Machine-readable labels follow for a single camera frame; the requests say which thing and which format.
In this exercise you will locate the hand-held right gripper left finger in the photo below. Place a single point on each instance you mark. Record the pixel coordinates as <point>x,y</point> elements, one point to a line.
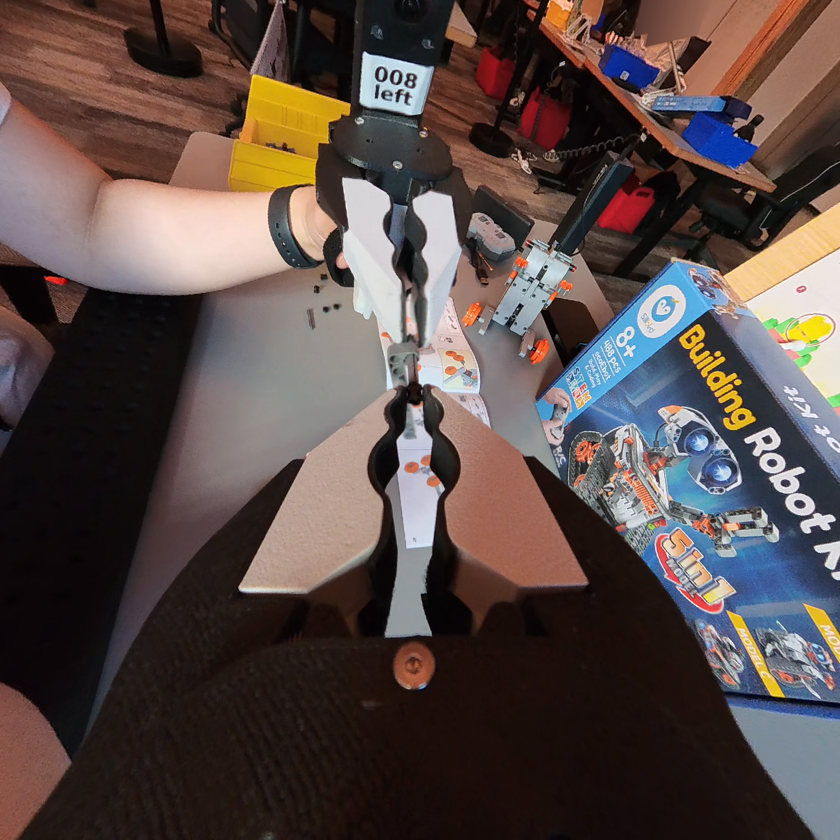
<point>315,525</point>

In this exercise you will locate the black floor lamp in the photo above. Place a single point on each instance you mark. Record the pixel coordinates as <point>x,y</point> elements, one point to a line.
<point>164,53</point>

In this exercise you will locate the yellow plastic parts bin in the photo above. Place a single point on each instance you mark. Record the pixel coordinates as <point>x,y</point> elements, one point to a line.
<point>282,164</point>

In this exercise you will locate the blue plastic bin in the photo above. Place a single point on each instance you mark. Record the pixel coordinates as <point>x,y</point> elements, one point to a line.
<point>715,131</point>
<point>630,63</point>

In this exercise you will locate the grey desk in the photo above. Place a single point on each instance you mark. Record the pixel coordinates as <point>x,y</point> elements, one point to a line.
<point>250,433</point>

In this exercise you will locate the pile of building kit parts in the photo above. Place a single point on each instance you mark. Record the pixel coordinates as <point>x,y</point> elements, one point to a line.
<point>282,131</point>

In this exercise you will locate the instruction booklet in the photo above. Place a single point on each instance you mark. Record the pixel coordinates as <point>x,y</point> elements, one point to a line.
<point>446,368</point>

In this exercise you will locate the person's left forearm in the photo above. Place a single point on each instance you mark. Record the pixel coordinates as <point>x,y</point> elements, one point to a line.
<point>131,230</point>

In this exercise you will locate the curled white poster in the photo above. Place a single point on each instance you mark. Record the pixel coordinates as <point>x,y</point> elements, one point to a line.
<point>794,295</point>

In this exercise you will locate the person's left hand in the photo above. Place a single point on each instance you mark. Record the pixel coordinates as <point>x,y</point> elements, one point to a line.
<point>328,236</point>

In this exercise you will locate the black upright device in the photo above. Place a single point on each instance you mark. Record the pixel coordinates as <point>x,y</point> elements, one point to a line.
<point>591,204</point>

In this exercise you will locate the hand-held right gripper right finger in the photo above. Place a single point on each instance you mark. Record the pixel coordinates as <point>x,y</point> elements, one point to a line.
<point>505,525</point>

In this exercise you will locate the black wristband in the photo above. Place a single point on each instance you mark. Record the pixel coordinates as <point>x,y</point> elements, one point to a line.
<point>289,226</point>

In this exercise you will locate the partly built toy robot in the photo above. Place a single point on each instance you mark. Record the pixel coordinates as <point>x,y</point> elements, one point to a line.
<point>525,295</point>

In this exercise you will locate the black box device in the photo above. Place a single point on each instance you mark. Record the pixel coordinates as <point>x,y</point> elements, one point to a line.
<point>509,208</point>

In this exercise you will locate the grey beam with blue pin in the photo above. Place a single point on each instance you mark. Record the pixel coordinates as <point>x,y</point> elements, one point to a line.
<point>404,361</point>

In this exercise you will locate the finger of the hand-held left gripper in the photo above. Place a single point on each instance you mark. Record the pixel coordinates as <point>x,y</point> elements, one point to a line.
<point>370,250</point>
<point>440,250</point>

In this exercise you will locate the red bag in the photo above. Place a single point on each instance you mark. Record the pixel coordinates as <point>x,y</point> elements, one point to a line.
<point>545,118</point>
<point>492,72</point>
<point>630,208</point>

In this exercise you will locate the grey battery box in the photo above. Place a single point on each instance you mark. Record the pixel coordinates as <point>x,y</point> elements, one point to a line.
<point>492,236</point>

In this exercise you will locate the wooden desk with black legs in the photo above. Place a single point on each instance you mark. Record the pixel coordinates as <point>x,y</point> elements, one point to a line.
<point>656,105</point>

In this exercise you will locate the blue robot kit box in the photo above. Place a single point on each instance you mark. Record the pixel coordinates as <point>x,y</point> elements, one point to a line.
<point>709,499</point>

